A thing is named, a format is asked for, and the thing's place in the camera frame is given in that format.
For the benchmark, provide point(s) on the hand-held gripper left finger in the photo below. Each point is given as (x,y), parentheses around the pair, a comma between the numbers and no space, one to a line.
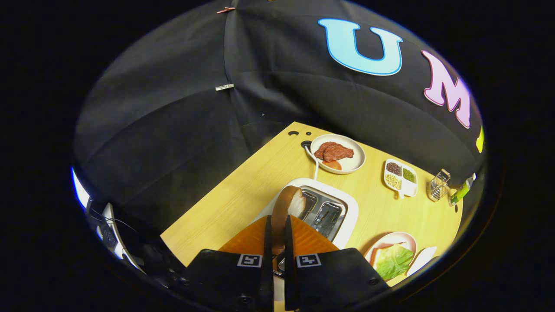
(266,242)

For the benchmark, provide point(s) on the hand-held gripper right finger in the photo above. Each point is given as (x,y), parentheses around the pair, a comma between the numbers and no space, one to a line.
(289,242)

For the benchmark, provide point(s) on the toasted bread slice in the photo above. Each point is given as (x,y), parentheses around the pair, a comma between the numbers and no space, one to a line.
(282,208)

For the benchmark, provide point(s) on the green lettuce leaf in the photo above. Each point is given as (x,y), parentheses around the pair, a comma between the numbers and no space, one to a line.
(394,262)

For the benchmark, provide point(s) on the white toaster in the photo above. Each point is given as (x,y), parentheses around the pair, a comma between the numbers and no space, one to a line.
(347,212)

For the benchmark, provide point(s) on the white bread slice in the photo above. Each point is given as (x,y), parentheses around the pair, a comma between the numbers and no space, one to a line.
(376,250)

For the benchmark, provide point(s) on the red tomato slice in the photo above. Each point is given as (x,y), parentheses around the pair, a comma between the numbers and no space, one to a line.
(333,165)

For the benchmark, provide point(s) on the beige oval plate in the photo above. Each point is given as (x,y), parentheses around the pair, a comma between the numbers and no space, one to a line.
(351,164)

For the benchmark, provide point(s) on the brown meat piece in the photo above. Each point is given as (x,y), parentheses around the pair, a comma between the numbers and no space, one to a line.
(334,151)

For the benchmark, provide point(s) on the pink round plate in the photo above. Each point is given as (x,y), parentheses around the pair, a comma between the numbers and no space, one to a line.
(403,237)

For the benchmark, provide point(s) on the white divided condiment dish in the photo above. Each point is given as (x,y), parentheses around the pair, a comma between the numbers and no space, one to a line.
(409,188)

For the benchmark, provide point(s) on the black backdrop cloth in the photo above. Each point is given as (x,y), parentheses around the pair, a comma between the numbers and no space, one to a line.
(195,130)

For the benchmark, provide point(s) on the white rectangular plate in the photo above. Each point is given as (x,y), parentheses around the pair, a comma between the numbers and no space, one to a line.
(422,260)

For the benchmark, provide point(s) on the white cloth clip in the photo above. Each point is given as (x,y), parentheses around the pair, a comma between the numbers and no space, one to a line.
(224,87)

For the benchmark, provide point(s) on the green label plastic bottle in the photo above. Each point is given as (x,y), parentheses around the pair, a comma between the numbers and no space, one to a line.
(460,193)

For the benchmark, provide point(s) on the pink cloth clip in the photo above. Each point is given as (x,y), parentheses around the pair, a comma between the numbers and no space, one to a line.
(225,9)

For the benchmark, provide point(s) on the white metal frame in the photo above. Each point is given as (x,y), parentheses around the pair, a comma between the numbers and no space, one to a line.
(108,225)

